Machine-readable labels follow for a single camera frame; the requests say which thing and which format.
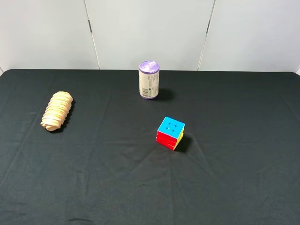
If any black tablecloth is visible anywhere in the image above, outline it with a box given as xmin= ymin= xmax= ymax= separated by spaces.
xmin=0 ymin=69 xmax=300 ymax=225

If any purple roll with white label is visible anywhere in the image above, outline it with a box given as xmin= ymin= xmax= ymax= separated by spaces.
xmin=139 ymin=60 xmax=160 ymax=100

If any colourful puzzle cube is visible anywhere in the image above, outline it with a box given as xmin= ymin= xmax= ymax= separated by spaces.
xmin=156 ymin=117 xmax=185 ymax=151

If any tan ridged bread loaf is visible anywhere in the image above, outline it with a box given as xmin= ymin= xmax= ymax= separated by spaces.
xmin=40 ymin=91 xmax=73 ymax=131

